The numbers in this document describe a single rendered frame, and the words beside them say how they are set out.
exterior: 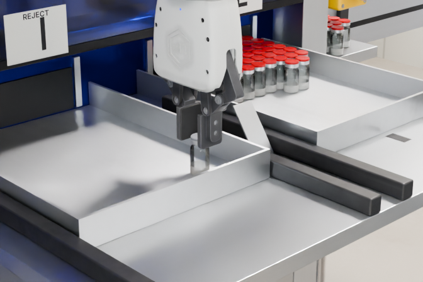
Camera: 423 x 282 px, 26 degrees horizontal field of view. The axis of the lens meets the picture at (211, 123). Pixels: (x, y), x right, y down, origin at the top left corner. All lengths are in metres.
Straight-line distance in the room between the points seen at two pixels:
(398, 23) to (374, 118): 0.67
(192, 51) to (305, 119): 0.30
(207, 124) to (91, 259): 0.24
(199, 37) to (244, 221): 0.20
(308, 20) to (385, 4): 0.36
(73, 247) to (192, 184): 0.16
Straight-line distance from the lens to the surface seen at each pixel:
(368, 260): 2.73
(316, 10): 1.45
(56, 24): 1.12
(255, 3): 1.34
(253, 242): 0.90
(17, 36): 1.09
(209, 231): 0.92
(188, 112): 1.03
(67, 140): 1.15
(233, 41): 0.96
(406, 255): 2.78
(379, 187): 1.02
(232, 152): 1.07
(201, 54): 0.95
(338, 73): 1.38
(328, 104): 1.28
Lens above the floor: 1.30
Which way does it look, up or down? 20 degrees down
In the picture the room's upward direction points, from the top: straight up
